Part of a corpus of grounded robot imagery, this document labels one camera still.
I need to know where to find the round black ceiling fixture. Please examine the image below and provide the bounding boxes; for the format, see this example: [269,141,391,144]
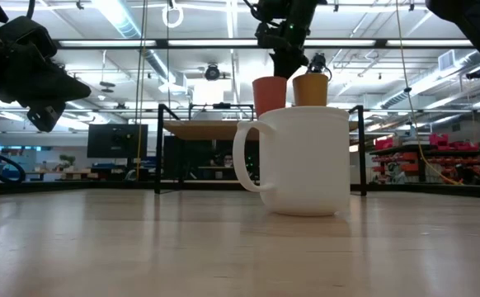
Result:
[203,63,222,82]

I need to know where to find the black wall monitor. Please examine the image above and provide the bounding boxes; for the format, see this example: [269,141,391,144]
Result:
[87,123,149,159]

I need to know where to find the white hanging ring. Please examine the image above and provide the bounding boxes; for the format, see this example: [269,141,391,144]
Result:
[161,3,185,30]

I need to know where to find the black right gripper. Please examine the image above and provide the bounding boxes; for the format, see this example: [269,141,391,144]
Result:
[242,0,327,80]

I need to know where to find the wooden shelf with black legs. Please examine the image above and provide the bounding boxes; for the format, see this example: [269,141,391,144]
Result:
[153,103,368,196]

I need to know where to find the yellow plastic cup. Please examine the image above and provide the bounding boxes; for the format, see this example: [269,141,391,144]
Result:
[292,73,330,108]

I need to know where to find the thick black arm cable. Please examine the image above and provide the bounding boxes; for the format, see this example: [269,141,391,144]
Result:
[0,130,27,185]

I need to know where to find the small potted plant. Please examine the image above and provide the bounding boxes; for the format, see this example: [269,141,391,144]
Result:
[59,153,77,171]

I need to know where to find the person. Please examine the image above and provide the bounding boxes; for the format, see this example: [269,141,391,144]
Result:
[210,151,236,168]

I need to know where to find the rack with red bins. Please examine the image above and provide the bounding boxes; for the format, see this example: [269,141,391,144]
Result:
[369,132,480,186]

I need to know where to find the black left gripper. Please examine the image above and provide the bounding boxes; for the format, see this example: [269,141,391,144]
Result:
[0,40,93,133]

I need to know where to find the white ceramic mug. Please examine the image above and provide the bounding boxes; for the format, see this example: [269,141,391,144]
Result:
[232,106,351,217]

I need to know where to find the thin yellow hanging cord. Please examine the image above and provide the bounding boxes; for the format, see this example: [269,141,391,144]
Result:
[394,0,464,186]

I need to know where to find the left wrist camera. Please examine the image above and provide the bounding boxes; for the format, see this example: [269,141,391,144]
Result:
[0,16,59,59]

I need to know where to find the black aluminium table frame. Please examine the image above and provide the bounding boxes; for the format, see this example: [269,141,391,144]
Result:
[0,38,480,198]

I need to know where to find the orange plastic cup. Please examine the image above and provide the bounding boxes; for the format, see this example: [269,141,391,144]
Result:
[252,76,288,119]

